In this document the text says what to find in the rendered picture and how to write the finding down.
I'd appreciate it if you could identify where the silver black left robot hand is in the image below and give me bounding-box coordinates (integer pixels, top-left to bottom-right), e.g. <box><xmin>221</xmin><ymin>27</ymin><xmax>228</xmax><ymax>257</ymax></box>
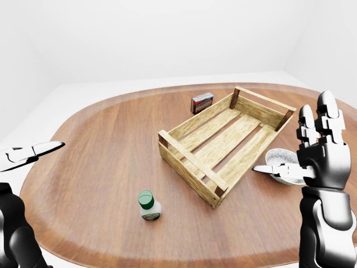
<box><xmin>0</xmin><ymin>141</ymin><xmax>66</xmax><ymax>173</ymax></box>

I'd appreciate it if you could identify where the small printed food box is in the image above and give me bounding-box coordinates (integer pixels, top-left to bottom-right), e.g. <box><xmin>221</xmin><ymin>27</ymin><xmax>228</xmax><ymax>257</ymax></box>
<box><xmin>191</xmin><ymin>92</ymin><xmax>214</xmax><ymax>114</ymax></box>

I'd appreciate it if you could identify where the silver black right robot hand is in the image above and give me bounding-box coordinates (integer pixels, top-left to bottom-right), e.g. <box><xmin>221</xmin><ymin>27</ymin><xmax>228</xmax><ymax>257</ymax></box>
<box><xmin>252</xmin><ymin>90</ymin><xmax>351</xmax><ymax>191</ymax></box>

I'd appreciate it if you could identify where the wooden slat tray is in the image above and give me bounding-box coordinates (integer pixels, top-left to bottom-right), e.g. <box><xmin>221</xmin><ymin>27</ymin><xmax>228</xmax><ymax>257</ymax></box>
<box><xmin>157</xmin><ymin>86</ymin><xmax>297</xmax><ymax>209</ymax></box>

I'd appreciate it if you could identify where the white green-capped dressing bottle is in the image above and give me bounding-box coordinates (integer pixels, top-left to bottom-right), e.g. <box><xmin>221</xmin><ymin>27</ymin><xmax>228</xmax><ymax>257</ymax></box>
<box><xmin>137</xmin><ymin>190</ymin><xmax>163</xmax><ymax>223</ymax></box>

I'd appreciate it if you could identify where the white patterned bowl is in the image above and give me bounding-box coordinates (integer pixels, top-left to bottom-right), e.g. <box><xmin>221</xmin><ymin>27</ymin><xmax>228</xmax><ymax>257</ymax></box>
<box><xmin>264</xmin><ymin>149</ymin><xmax>307</xmax><ymax>186</ymax></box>

